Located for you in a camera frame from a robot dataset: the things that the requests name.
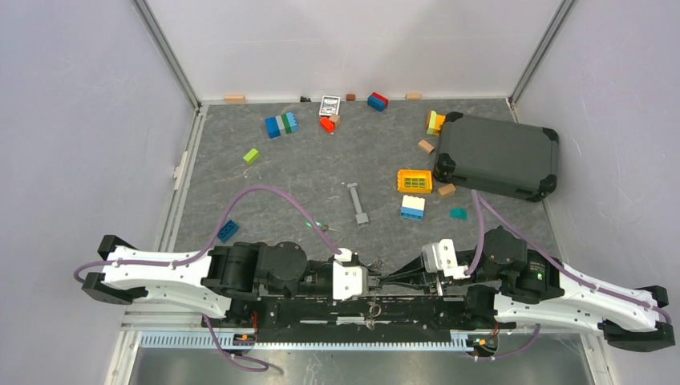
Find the perforated metal ring plate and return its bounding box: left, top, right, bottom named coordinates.
left=366, top=257, right=387, bottom=330

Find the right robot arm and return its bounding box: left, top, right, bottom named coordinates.
left=378, top=226, right=675, bottom=352

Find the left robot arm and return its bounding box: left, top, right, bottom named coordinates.
left=81, top=235, right=376, bottom=327

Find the white and blue brick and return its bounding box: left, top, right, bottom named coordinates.
left=399, top=195, right=426, bottom=221

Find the grey toy axle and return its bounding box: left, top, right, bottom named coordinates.
left=347, top=183, right=369, bottom=228

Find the teal small block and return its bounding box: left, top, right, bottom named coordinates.
left=449, top=208, right=468, bottom=221

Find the yellow window brick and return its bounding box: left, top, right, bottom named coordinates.
left=396, top=169, right=433, bottom=194

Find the tan wooden block near case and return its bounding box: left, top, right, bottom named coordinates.
left=418, top=140, right=435, bottom=154

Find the orange green brown brick stack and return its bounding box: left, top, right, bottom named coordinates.
left=426, top=110, right=446, bottom=136

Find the dark grey hard case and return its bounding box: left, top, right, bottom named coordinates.
left=432, top=111, right=560, bottom=202

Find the dark blue flat brick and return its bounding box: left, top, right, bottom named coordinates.
left=217, top=220, right=240, bottom=243

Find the red orange brick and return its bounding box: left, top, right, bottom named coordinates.
left=319, top=117, right=335, bottom=133

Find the red and blue brick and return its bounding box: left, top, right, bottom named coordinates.
left=366, top=92, right=389, bottom=111

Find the lime green block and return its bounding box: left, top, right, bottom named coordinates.
left=243, top=148, right=260, bottom=165

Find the blue grey green brick stack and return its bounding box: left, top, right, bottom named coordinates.
left=265, top=112, right=298, bottom=139

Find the playing card box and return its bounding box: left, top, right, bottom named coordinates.
left=318, top=95, right=342, bottom=117

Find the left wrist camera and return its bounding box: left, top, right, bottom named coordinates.
left=332, top=248, right=369, bottom=301

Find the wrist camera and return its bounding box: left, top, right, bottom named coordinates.
left=421, top=239, right=471, bottom=280
left=332, top=248, right=369, bottom=301

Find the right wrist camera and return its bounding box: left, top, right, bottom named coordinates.
left=421, top=239, right=471, bottom=280

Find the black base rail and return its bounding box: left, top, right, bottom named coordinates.
left=201, top=294, right=516, bottom=344

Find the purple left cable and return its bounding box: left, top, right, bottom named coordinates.
left=73, top=184, right=344, bottom=373

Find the tan wooden block at wall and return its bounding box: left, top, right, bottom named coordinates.
left=223, top=95, right=246, bottom=104

